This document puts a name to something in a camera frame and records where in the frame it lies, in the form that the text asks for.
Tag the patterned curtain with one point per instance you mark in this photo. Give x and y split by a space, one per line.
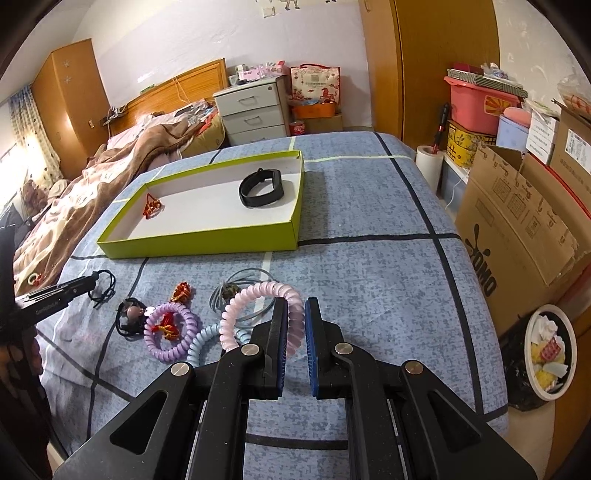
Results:
37 134

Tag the large open cardboard box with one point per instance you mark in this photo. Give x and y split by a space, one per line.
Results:
508 221

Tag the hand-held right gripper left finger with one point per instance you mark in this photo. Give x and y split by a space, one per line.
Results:
278 350

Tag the red and black stick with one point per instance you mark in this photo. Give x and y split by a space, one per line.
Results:
441 127

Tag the orange wooden wardrobe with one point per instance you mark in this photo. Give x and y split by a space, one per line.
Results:
69 106

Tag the white paper roll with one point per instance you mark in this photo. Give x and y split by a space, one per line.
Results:
428 168

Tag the light blue bucket pink lid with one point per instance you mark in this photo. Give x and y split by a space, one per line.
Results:
510 134

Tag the yellow patterned box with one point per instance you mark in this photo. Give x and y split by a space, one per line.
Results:
461 147

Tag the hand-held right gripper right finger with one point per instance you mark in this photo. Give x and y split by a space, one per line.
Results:
313 350

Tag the red patterned gift bag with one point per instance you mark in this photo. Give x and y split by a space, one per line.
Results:
318 85

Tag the white carton box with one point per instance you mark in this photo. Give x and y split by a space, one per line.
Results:
542 134

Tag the person's left hand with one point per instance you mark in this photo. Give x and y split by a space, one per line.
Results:
16 367

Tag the white wall switch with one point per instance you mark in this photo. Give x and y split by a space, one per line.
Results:
268 11

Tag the grey drawer cabinet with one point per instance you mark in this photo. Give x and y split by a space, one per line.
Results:
251 110

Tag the orange box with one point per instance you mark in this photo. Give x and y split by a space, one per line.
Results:
314 112

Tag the pink clutter pile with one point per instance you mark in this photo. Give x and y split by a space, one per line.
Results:
258 73

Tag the brown blanket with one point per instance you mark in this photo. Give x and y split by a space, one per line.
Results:
115 166

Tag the small cardboard box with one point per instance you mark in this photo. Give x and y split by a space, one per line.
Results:
328 124

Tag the green cardboard tray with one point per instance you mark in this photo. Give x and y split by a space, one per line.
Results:
207 207

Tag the striped flat box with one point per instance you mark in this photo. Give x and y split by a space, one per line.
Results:
485 82

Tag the wooden headboard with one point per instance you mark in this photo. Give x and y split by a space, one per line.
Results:
198 83

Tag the white-rimmed trash bin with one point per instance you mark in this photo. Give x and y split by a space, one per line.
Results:
515 369

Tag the red soda can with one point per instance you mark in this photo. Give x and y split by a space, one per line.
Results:
298 128

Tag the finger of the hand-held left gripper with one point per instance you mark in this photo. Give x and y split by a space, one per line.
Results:
74 287

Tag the tall wooden cupboard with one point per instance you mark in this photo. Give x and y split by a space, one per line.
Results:
438 69

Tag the clear plastic bag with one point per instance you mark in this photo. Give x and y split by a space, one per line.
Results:
575 94

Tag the black wrist band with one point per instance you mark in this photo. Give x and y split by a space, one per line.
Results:
263 202

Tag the patterned pillow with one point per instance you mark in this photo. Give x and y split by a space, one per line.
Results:
207 136

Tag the labelled cardboard box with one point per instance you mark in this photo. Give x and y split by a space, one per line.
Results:
575 143

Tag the pink plastic bin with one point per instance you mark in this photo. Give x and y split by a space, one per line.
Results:
471 106

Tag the blue-grey checked cloth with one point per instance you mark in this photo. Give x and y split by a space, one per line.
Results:
369 277

